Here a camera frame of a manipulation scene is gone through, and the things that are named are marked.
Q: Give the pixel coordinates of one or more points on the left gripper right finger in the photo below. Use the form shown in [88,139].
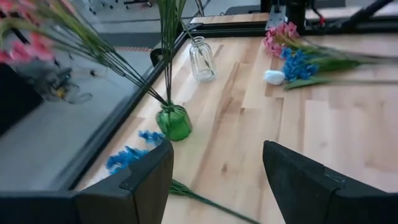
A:
[304,193]

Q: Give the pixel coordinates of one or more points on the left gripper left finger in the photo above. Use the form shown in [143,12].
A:
[146,193]

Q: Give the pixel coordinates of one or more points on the blue artificial flower bunch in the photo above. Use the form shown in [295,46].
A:
[124,158]
[295,67]

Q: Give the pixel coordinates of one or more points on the green glass vase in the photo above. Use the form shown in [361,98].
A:
[174,123]

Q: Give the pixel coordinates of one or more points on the ribbed clear glass vase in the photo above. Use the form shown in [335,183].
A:
[202,62]

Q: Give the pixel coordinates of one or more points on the yellow power splitter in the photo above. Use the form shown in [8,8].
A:
[60,92]

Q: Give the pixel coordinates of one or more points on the silver mounting plate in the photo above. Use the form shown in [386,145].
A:
[275,18]

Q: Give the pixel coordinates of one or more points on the black slanted stand leg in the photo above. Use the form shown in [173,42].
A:
[363,14]

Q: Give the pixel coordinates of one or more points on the black aluminium table frame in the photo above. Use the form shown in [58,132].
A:
[129,107]

